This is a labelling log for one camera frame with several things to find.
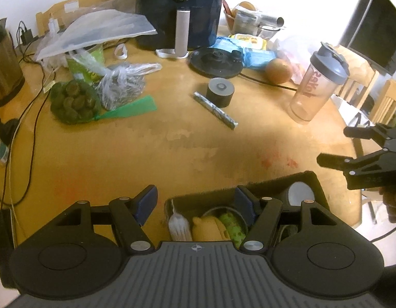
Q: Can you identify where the clear plastic bag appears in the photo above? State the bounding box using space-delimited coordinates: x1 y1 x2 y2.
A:
272 35 314 84

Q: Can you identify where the black charger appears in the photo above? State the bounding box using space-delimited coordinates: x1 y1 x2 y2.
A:
17 21 34 45

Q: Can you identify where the silver foil roll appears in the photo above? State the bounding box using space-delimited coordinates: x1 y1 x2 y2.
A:
257 15 286 28

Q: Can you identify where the stainless steel kettle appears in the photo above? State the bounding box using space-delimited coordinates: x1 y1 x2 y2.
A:
0 17 25 108

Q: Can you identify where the dark felt storage box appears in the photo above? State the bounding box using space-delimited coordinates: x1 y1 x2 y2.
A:
164 171 330 247

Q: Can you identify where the blue tissue packet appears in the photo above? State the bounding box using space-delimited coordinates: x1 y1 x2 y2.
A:
214 36 279 69

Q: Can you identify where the black roll with grey cap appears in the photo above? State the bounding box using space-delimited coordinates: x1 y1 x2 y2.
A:
207 78 234 108

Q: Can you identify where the black kettle base cable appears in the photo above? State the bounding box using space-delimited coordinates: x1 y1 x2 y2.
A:
238 72 298 92

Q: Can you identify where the shiba dog plush keychain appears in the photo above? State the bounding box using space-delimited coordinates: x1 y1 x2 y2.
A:
192 216 232 242

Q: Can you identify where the silver patterned sachet stick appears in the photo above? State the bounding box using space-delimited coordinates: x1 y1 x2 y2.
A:
193 92 239 131

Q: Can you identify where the yellow wet wipes pack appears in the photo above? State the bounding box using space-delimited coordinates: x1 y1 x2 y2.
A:
228 33 267 50

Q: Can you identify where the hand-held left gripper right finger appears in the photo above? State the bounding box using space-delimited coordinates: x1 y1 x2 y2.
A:
235 185 367 254

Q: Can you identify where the green snack packet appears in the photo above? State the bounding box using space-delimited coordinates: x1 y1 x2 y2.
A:
66 43 105 84

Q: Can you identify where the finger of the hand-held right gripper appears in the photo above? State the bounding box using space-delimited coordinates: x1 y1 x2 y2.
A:
317 148 394 190
343 123 396 148

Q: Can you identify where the green net bag of kiwis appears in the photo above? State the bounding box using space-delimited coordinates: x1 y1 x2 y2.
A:
50 80 157 125

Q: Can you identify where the black air fryer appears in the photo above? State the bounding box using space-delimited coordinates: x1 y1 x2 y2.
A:
135 0 227 59

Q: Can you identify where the clear shaker bottle grey lid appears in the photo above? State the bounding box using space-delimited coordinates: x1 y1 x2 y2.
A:
288 42 350 125

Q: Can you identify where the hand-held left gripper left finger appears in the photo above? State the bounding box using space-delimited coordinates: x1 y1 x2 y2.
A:
25 185 159 255

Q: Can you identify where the black device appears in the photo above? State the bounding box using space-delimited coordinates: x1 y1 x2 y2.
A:
0 208 15 289

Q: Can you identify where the white shopping bag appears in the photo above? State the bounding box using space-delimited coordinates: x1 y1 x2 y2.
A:
329 98 375 129

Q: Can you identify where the brown round fruit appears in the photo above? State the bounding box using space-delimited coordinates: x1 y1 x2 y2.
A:
265 58 293 84

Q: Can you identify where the glass bowl with utensils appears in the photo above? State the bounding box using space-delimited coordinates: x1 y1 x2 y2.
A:
232 8 285 41

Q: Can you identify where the brown paper bag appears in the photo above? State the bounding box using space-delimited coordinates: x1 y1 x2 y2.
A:
50 0 137 16

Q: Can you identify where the black round lid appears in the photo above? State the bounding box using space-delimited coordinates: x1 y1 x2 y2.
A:
189 46 243 78

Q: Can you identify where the green tube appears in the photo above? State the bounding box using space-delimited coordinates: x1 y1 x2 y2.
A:
219 212 247 249

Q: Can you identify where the clear bag of seeds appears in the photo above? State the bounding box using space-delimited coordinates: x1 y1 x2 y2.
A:
95 62 163 110

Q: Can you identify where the black flat monitor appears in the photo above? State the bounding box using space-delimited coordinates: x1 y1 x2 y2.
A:
339 0 396 76

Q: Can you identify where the black power plug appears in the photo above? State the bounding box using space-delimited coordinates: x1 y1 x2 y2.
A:
0 119 20 143

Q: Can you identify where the white plastic bottle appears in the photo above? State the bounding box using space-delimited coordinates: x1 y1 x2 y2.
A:
0 131 11 166

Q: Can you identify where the round wooden desktop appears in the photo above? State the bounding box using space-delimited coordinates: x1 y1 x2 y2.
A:
0 35 375 264

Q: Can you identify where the person's right hand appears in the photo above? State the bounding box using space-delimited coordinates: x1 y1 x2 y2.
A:
382 186 396 223

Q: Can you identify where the black charger cable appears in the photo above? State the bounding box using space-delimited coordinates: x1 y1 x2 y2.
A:
0 43 46 206

